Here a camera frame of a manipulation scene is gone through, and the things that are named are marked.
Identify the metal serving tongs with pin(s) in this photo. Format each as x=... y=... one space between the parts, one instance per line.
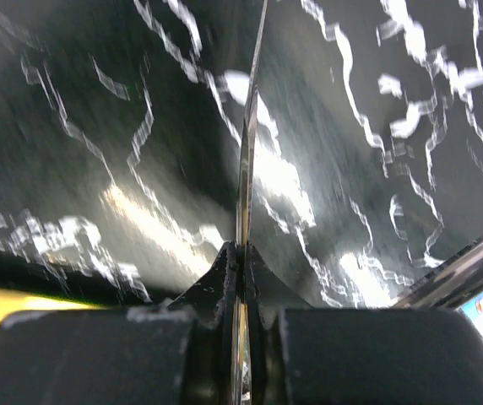
x=243 y=218

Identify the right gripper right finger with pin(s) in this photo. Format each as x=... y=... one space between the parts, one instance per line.
x=358 y=356

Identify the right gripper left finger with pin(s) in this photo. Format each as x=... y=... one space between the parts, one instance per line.
x=163 y=354

